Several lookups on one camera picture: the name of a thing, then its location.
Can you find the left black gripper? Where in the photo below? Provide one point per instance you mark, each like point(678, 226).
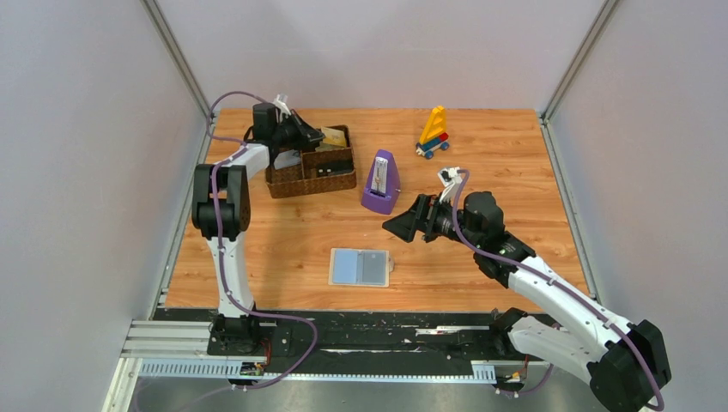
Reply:
point(296, 132)

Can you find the colourful toy block car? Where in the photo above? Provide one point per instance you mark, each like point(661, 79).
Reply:
point(434, 135)

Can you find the brown wicker divided basket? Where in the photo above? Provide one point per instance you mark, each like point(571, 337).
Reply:
point(299, 173)

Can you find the left aluminium frame post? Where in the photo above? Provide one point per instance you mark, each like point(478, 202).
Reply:
point(169, 40)

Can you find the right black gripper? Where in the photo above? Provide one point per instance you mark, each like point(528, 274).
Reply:
point(425, 218)

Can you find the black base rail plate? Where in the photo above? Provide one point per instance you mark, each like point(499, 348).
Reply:
point(371, 342)

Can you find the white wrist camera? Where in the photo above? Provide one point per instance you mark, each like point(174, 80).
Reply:
point(280, 102)
point(451, 179)

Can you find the purple metronome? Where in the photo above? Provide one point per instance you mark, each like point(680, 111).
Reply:
point(383, 184)

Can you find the white card holder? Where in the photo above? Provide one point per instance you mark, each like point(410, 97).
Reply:
point(345, 267)

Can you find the grey card in basket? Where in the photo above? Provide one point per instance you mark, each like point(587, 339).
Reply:
point(287, 159)

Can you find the grey card in holder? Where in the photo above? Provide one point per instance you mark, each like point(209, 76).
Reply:
point(374, 268)

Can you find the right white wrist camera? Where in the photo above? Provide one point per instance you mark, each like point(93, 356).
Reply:
point(451, 179)

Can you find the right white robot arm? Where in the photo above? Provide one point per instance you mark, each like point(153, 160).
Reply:
point(624, 363)

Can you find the aluminium frame post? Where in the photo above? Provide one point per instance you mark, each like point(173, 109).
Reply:
point(592, 36)
point(169, 40)

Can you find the right aluminium frame post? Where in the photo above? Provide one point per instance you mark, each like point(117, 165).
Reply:
point(592, 36)

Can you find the white slotted cable duct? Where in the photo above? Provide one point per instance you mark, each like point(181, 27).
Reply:
point(480, 373)

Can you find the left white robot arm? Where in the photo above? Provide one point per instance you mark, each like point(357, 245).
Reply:
point(221, 209)

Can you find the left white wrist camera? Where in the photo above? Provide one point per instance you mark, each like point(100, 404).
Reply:
point(280, 102)

